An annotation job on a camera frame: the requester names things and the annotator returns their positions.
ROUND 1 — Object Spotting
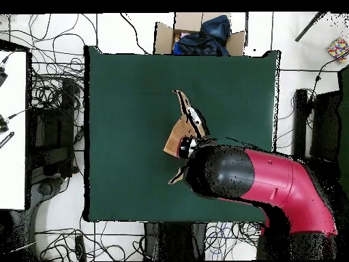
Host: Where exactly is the orange terry towel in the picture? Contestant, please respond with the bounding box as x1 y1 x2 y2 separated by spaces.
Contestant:
162 89 211 186

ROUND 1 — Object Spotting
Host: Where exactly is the dark green table cloth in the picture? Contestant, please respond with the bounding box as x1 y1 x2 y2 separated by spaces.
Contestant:
82 45 282 223
337 65 349 197

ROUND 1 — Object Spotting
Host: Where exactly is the cardboard box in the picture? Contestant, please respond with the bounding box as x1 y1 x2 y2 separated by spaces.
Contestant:
153 12 247 57

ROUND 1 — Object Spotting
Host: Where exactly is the pink and yellow garment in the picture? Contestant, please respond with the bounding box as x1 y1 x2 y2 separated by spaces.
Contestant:
174 31 192 44

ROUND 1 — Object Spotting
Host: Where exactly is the dark blue garment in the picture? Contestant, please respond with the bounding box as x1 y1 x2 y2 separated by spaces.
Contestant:
172 14 232 57

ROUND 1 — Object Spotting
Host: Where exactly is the black equipment stand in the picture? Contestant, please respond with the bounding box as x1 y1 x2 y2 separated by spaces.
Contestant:
291 88 342 164
27 78 84 186

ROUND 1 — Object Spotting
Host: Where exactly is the black power strip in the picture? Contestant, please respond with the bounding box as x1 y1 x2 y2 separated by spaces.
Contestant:
74 234 87 262

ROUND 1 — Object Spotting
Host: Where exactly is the black metal bar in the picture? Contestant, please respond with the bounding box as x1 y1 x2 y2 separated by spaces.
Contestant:
294 12 327 42

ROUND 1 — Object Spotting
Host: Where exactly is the white table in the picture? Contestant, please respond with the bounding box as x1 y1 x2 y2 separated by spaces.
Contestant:
0 50 28 211

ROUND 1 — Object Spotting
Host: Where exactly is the black ribbed strip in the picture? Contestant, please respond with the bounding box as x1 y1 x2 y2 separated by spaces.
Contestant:
0 131 15 149

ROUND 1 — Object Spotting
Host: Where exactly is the multicoloured patterned bundle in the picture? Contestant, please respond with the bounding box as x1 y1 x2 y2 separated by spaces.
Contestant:
327 36 349 63

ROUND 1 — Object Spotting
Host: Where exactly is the black connector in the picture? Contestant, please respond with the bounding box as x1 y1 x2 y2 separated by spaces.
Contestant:
0 113 11 134

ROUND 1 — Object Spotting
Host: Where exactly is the black device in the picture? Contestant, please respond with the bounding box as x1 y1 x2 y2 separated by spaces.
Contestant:
0 65 9 88

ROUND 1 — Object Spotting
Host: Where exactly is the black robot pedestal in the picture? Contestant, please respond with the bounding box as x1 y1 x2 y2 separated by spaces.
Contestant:
143 222 207 261

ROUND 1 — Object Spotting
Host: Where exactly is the blue and black cable tangle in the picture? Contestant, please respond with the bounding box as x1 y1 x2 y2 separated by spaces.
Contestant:
204 221 264 260

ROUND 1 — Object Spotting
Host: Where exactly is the long black cable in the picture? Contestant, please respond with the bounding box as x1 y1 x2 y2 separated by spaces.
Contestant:
119 12 149 55

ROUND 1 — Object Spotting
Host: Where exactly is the black cable with plug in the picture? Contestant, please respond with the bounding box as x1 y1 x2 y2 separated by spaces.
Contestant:
306 53 349 110

